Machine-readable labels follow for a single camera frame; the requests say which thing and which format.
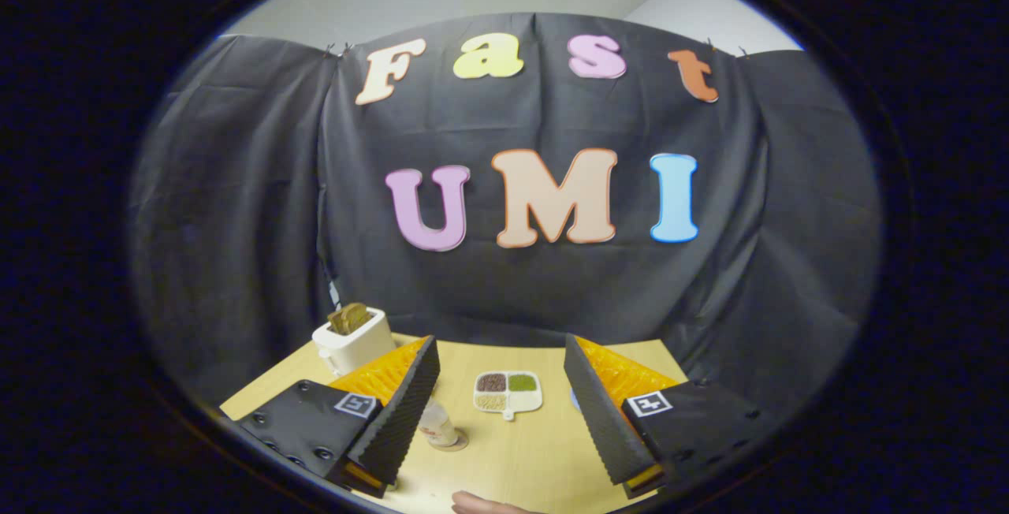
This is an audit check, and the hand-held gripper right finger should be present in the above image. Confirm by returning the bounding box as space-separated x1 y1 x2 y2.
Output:
563 333 765 499

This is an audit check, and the white toaster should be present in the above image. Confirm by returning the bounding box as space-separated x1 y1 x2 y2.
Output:
312 307 397 378

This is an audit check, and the white divided grain dish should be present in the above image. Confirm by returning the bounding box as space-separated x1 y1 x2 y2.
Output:
473 371 544 422

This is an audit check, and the clear plastic bottle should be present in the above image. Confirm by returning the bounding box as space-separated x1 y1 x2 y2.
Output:
416 400 462 449

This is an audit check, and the black backdrop cloth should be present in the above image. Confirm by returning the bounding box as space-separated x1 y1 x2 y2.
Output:
130 12 882 420

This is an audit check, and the brown toast slice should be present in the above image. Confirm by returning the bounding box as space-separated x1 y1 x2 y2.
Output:
327 302 371 336

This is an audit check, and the wooden table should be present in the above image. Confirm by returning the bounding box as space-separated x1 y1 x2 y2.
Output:
219 333 691 514

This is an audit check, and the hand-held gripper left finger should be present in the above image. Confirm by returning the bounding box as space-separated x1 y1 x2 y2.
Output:
236 334 442 499

